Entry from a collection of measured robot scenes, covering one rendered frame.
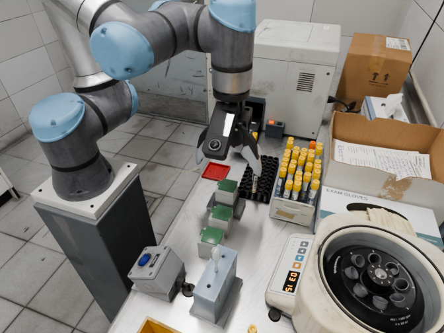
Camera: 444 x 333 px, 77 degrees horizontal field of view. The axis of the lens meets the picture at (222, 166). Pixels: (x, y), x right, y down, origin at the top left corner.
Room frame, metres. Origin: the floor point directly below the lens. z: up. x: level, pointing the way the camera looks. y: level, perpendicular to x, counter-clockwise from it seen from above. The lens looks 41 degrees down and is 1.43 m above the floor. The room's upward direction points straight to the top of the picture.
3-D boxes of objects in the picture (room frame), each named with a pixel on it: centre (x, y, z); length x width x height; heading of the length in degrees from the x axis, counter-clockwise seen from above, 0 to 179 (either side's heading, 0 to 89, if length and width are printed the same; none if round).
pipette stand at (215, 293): (0.25, 0.01, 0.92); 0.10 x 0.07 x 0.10; 156
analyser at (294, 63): (0.94, -0.23, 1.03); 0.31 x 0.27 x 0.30; 161
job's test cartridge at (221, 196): (0.48, -0.01, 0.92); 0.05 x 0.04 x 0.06; 71
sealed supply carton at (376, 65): (1.21, -0.66, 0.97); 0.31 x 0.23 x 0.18; 155
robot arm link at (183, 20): (0.53, 0.08, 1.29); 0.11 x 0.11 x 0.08; 63
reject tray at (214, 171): (0.62, 0.02, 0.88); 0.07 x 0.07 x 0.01; 71
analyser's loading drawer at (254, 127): (0.79, -0.08, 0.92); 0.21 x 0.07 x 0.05; 161
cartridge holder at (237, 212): (0.48, -0.01, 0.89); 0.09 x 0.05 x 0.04; 71
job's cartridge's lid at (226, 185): (0.48, -0.01, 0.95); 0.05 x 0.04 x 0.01; 71
